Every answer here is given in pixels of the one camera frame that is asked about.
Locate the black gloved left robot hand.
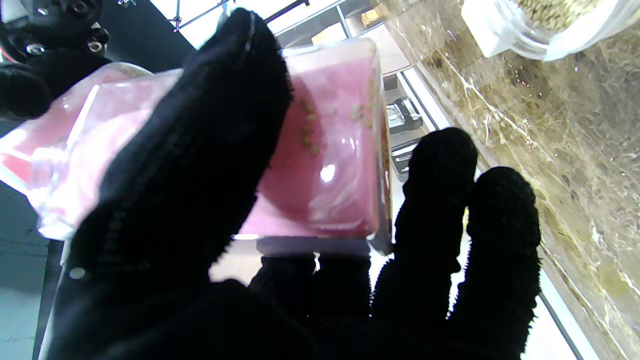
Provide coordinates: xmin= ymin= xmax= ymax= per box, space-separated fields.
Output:
xmin=47 ymin=7 xmax=542 ymax=360

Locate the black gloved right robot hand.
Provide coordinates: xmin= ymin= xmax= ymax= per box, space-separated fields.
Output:
xmin=0 ymin=0 xmax=112 ymax=122

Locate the pink container with white lid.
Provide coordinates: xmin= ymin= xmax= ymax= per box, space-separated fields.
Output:
xmin=30 ymin=37 xmax=394 ymax=257

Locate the white square container lid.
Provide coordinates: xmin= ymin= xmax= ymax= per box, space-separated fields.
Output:
xmin=460 ymin=0 xmax=516 ymax=59

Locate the clear jar of grain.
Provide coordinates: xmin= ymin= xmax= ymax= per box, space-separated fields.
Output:
xmin=500 ymin=0 xmax=640 ymax=62

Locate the black silver toaster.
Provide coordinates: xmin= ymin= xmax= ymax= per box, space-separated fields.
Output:
xmin=390 ymin=137 xmax=426 ymax=182

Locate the black espresso machine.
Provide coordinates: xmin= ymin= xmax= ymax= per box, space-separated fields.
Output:
xmin=386 ymin=97 xmax=425 ymax=135

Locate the tall wooden cabinet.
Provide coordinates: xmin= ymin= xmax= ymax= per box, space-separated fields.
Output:
xmin=310 ymin=0 xmax=416 ymax=76

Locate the white base cabinet row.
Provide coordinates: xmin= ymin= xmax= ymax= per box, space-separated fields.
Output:
xmin=400 ymin=67 xmax=601 ymax=360

